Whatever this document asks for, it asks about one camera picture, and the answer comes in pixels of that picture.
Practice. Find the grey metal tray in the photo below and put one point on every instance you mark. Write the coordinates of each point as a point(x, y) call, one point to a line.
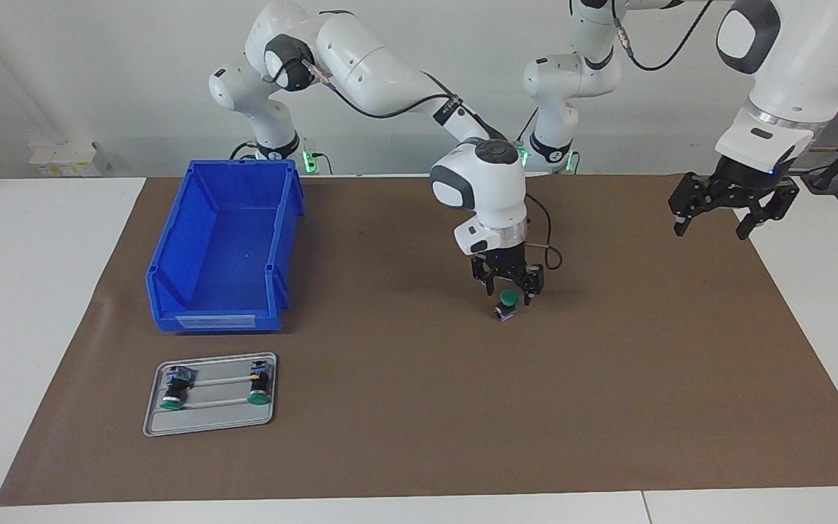
point(208, 421)

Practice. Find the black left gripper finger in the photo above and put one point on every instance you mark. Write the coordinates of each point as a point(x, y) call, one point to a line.
point(692, 193)
point(775, 198)

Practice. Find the blue plastic storage bin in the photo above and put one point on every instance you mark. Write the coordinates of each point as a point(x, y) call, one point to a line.
point(237, 255)

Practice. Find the green push button switch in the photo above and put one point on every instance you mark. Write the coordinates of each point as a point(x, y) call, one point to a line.
point(176, 386)
point(260, 384)
point(509, 297)

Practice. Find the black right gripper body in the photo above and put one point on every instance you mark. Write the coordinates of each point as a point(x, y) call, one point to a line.
point(503, 262)

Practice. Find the white wall box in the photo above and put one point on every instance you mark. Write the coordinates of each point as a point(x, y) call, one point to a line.
point(62, 156)

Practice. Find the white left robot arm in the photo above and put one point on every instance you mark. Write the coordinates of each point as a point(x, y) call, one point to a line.
point(804, 65)

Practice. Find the brown table mat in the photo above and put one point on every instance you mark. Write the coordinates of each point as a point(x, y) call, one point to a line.
point(499, 400)

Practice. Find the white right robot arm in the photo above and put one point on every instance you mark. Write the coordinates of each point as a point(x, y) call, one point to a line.
point(368, 58)

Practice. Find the green lit base connector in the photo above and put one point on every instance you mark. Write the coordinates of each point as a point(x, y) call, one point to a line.
point(309, 160)
point(524, 156)

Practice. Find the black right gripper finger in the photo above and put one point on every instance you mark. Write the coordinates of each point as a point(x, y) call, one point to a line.
point(483, 276)
point(534, 284)

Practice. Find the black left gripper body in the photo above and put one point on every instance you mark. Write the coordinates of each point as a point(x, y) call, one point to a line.
point(743, 180)

